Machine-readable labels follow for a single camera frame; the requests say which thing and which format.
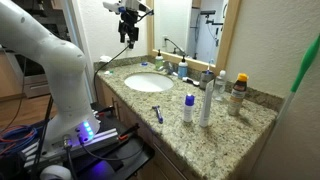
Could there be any blue soap pump bottle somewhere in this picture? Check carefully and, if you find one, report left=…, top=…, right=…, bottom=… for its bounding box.
left=177, top=54, right=189, bottom=80

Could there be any brown sunscreen bottle orange cap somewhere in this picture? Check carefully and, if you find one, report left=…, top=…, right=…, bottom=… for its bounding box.
left=227, top=72, right=249, bottom=117

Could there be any small white toothpaste tube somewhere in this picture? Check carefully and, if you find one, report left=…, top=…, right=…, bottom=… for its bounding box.
left=182, top=76, right=200, bottom=87

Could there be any dark long cabinet handle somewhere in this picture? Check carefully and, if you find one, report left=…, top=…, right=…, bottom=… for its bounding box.
left=152, top=142, right=189, bottom=180

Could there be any black base cable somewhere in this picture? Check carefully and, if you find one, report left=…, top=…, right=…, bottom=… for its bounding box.
left=63, top=134, right=79, bottom=180
left=78, top=136, right=146, bottom=163

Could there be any green and white broom handle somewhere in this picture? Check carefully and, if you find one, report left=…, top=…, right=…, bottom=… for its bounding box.
left=275, top=33, right=320, bottom=125

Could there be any tall white tube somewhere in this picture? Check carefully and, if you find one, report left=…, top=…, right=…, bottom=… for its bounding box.
left=199, top=79, right=215, bottom=128

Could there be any black and orange clamp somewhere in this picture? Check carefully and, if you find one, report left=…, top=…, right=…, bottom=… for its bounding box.
left=118, top=123, right=141, bottom=141
left=96, top=105, right=116, bottom=118

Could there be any blue razor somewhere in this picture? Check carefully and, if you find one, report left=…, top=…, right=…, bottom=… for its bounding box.
left=151, top=105, right=165, bottom=125

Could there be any white bottle with blue cap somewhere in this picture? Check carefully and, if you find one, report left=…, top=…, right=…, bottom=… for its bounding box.
left=182, top=94, right=196, bottom=123

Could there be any white paper cards stack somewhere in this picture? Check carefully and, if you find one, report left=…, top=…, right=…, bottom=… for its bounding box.
left=98, top=54, right=113, bottom=64

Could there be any white oven drawer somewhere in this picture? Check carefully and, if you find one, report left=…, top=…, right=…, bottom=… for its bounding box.
left=23, top=73, right=51, bottom=99

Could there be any dark vertical cabinet handle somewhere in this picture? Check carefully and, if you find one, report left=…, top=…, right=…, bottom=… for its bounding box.
left=111, top=97, right=122, bottom=121

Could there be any light wood vanity cabinet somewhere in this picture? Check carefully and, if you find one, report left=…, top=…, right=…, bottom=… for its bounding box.
left=94, top=76, right=201, bottom=180

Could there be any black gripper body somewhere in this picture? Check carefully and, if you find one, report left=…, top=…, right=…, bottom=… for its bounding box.
left=117, top=9, right=140, bottom=44

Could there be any clear bottle with white cap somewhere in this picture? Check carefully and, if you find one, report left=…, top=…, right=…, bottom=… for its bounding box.
left=213, top=69, right=227, bottom=102

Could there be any blue and orange cable bundle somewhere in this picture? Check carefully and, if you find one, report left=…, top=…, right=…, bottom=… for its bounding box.
left=0, top=124, right=39, bottom=156

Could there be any green soap pump bottle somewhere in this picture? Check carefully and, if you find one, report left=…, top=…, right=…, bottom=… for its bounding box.
left=154, top=49, right=165, bottom=72

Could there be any chrome sink faucet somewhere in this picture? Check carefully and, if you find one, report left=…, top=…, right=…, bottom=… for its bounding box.
left=158, top=60, right=179, bottom=77

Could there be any white oval sink basin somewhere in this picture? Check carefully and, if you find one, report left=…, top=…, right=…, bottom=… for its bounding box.
left=123, top=72, right=175, bottom=93

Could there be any black robot cart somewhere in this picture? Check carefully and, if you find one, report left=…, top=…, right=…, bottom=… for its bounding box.
left=71, top=101, right=156, bottom=180

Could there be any white round object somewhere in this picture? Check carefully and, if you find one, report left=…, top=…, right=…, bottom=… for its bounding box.
left=39, top=164, right=73, bottom=180

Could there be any wood framed mirror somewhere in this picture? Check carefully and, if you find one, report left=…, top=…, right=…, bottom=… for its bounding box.
left=145, top=0, right=242, bottom=77

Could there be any aluminium robot base mount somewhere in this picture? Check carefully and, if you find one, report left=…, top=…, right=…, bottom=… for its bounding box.
left=19, top=128, right=121, bottom=168

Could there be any black power cable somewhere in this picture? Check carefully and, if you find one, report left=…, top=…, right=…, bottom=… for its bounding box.
left=93, top=43, right=132, bottom=101

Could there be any grey metal cup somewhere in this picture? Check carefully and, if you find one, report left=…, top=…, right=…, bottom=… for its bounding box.
left=199, top=70, right=215, bottom=90

